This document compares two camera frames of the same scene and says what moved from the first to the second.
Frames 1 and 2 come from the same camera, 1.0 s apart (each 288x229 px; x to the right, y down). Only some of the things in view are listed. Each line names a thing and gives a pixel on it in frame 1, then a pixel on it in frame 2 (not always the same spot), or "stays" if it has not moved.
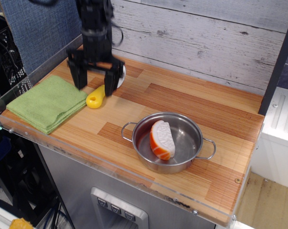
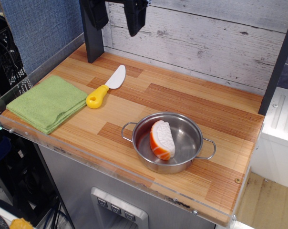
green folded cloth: [47, 103] stays
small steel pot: [167, 142] stays
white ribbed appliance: [275, 160] stays
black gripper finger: [78, 67] -> [97, 11]
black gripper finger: [111, 78] -> [135, 14]
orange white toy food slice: [161, 140] stays
